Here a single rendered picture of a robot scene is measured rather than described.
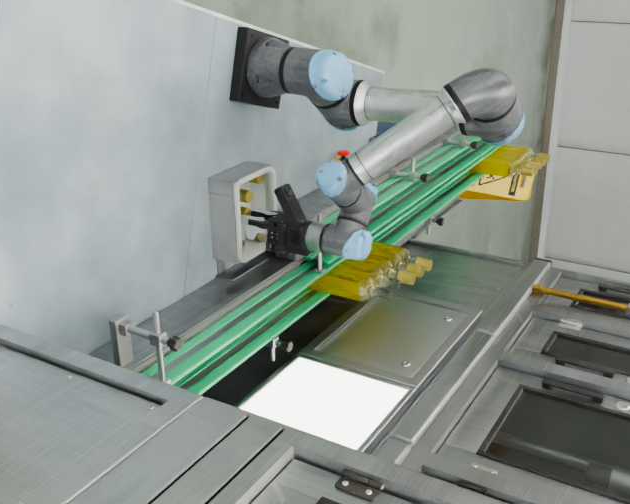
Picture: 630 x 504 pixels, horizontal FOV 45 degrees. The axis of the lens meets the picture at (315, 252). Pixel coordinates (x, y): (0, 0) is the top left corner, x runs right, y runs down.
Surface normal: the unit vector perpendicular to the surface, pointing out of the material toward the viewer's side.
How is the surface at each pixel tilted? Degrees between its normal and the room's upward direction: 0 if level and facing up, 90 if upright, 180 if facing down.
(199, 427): 90
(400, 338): 90
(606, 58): 90
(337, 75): 9
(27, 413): 90
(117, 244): 0
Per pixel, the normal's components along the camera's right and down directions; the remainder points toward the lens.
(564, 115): -0.51, 0.34
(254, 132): 0.86, 0.19
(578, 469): -0.01, -0.92
